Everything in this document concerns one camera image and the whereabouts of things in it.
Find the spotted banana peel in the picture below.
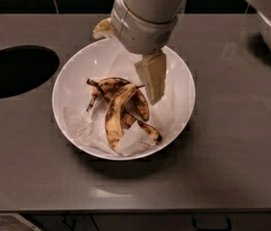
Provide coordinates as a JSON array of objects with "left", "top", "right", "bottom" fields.
[{"left": 86, "top": 77, "right": 162, "bottom": 150}]

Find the black round countertop hole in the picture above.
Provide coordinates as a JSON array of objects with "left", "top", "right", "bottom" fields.
[{"left": 0, "top": 45, "right": 60, "bottom": 98}]

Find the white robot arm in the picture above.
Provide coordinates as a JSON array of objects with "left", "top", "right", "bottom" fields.
[{"left": 93, "top": 0, "right": 271, "bottom": 102}]

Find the black drawer handle right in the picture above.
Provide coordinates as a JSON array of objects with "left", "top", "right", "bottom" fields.
[{"left": 191, "top": 217, "right": 233, "bottom": 231}]

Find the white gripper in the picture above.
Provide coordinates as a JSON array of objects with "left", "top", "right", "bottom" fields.
[{"left": 93, "top": 0, "right": 178, "bottom": 104}]

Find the white paper napkin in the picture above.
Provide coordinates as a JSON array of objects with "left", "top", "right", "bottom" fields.
[{"left": 53, "top": 51, "right": 177, "bottom": 160}]

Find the white ceramic bowl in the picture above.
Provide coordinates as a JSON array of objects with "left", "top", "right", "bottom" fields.
[{"left": 52, "top": 39, "right": 195, "bottom": 161}]

